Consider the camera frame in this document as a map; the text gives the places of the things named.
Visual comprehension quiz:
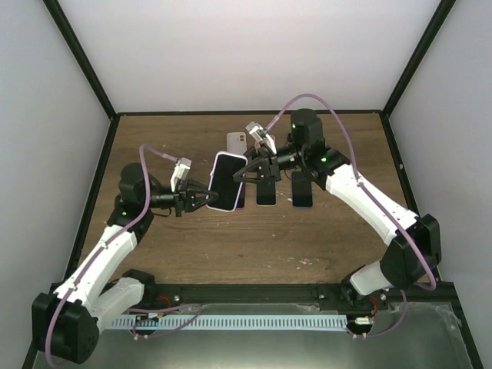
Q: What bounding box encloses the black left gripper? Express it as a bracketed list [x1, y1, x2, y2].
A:
[143, 179, 219, 218]

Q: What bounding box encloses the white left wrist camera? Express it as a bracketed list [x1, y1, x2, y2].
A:
[170, 158, 191, 192]

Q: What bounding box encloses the light blue slotted strip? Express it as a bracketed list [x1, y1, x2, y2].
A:
[109, 314, 347, 331]

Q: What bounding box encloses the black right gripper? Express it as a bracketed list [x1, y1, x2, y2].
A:
[231, 143, 305, 186]

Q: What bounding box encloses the pink phone case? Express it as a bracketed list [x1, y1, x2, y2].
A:
[254, 135, 277, 153]

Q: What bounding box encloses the blue smartphone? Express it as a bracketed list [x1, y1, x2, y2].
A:
[291, 171, 313, 208]

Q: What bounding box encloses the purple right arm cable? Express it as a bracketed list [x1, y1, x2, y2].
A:
[264, 92, 438, 339]

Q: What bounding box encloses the pink smartphone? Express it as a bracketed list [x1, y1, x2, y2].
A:
[236, 184, 246, 210]

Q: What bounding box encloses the white smartphone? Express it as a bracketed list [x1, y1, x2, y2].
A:
[256, 179, 277, 206]

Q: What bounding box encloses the black frame rail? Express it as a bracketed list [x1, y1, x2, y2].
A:
[49, 282, 457, 308]

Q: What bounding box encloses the lavender phone case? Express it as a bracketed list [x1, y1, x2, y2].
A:
[206, 151, 248, 212]

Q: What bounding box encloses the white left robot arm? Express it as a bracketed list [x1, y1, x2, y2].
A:
[32, 158, 218, 367]

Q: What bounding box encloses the cream phone case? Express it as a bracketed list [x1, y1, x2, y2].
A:
[226, 132, 248, 155]

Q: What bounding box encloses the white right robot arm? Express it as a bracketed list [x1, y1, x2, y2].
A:
[234, 108, 441, 310]

